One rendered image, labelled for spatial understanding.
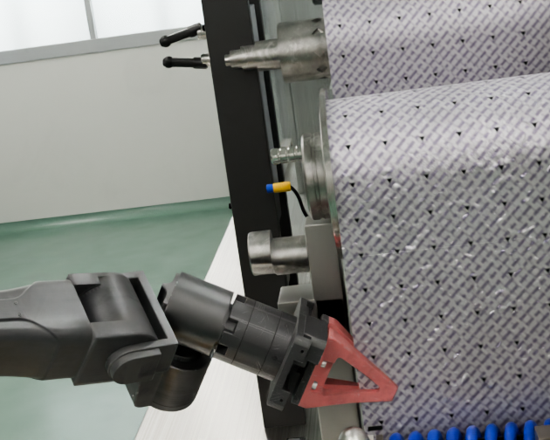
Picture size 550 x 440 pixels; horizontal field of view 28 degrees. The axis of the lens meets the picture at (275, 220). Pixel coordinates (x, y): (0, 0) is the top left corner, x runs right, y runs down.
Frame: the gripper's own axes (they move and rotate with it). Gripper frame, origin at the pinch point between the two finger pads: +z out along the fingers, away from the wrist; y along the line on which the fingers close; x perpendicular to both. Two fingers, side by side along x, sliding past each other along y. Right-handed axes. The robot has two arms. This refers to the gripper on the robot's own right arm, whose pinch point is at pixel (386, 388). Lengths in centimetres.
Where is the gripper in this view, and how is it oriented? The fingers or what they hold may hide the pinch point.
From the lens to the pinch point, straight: 93.1
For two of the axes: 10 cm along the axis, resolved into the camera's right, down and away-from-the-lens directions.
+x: 3.6, -9.0, -2.5
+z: 9.3, 3.7, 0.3
